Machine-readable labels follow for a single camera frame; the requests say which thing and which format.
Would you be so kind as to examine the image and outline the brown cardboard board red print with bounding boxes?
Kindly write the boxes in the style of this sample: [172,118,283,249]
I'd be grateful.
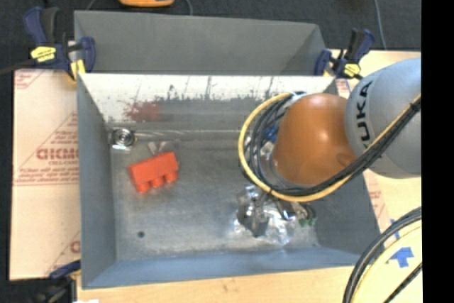
[8,49,422,282]

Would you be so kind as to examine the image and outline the orange toy building brick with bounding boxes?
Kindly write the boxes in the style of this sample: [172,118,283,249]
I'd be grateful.
[127,152,180,194]

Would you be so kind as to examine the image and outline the crumpled clear plastic packet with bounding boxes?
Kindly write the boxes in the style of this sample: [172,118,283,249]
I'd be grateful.
[232,184,297,248]

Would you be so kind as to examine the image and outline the grey metal bin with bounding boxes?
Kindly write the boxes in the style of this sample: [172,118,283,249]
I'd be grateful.
[73,9,382,290]

